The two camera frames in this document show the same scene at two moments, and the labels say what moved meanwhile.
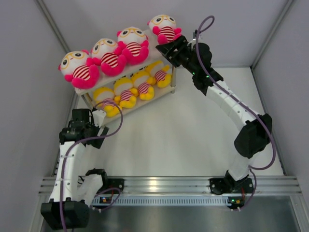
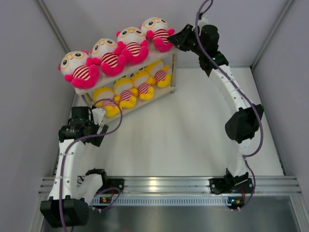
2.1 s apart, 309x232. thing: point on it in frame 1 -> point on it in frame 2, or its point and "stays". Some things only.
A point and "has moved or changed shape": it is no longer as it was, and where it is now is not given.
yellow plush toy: x=125 y=94 stays
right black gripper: x=180 y=44 -> x=179 y=39
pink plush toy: x=164 y=27 has moved or changed shape
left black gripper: x=95 y=142 stays
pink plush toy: x=134 y=42 stays
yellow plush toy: x=104 y=97 stays
